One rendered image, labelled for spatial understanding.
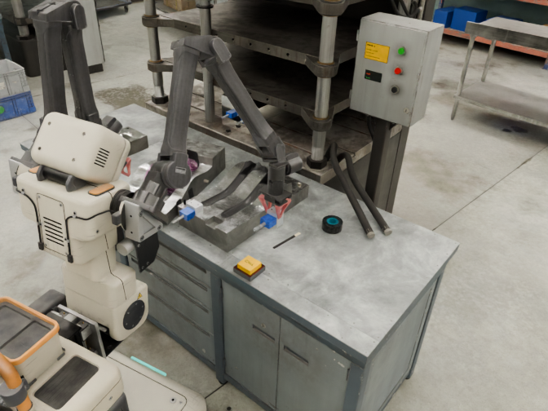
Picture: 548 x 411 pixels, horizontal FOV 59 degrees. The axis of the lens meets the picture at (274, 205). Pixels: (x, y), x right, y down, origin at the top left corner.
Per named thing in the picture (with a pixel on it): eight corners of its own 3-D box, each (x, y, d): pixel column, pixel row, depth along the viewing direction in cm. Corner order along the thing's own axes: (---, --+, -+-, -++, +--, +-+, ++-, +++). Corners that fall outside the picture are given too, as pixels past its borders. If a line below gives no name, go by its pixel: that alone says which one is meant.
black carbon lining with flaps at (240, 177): (226, 223, 178) (226, 202, 173) (196, 207, 186) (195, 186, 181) (285, 187, 201) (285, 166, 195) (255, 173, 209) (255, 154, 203)
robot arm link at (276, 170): (265, 161, 159) (276, 167, 156) (280, 155, 163) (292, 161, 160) (264, 179, 163) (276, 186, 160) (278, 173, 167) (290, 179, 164)
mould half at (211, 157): (167, 225, 187) (164, 201, 181) (112, 209, 195) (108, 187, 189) (225, 167, 226) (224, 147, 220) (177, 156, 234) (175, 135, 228)
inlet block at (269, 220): (258, 239, 165) (259, 227, 162) (248, 233, 167) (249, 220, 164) (283, 223, 173) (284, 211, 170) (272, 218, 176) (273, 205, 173)
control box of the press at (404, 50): (369, 310, 262) (424, 33, 180) (323, 284, 278) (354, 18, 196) (388, 288, 277) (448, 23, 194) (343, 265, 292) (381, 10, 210)
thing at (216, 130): (320, 186, 229) (321, 173, 225) (146, 111, 296) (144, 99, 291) (401, 130, 284) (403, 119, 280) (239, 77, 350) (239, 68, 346)
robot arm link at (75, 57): (42, 1, 139) (70, 6, 135) (59, -3, 143) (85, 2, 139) (72, 135, 163) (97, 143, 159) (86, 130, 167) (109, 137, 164)
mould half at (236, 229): (227, 253, 175) (226, 223, 167) (178, 224, 188) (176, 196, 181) (307, 196, 207) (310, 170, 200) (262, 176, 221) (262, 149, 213)
